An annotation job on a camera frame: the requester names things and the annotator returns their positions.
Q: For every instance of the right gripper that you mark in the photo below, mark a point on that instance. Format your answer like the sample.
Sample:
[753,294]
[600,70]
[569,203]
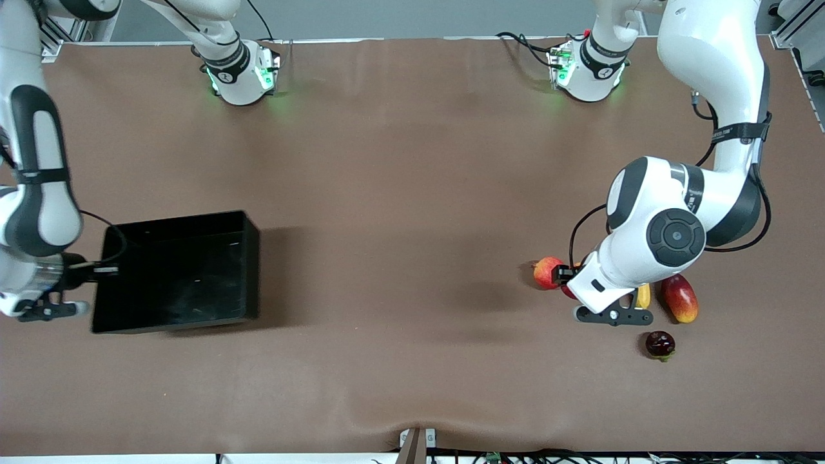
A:
[76,276]

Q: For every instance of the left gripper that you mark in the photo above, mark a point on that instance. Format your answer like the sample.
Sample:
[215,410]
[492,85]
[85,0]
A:
[562,274]

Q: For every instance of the red apple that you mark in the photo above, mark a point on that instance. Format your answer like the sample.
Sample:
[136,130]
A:
[546,272]
[567,292]

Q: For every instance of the yellow banana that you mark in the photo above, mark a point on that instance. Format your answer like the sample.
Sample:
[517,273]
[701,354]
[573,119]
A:
[643,296]

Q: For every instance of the black plastic box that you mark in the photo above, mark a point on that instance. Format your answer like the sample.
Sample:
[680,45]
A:
[180,277]

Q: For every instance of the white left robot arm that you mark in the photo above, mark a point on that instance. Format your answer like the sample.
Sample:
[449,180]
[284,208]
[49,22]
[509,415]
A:
[709,51]

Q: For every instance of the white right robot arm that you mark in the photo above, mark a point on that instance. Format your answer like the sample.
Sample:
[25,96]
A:
[38,193]

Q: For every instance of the red yellow mango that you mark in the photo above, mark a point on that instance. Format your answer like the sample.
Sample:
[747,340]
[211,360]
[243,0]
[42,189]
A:
[680,298]

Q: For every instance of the brown table cover sheet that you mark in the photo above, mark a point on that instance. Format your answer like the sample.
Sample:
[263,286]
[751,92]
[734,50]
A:
[387,161]

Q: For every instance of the metal clamp bracket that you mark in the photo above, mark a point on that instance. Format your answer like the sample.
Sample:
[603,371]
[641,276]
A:
[412,448]

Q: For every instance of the aluminium frame post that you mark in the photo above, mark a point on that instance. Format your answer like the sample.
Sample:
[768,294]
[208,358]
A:
[61,32]
[796,22]

